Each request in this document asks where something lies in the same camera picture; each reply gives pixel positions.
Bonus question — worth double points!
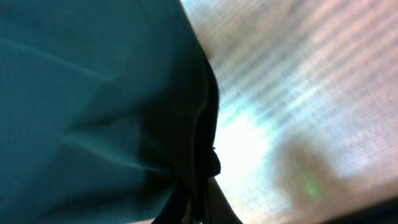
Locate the black t-shirt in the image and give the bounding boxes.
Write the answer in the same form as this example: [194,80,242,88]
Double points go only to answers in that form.
[1,0,220,223]

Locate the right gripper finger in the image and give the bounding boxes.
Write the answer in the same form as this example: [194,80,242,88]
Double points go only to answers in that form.
[205,177,243,224]

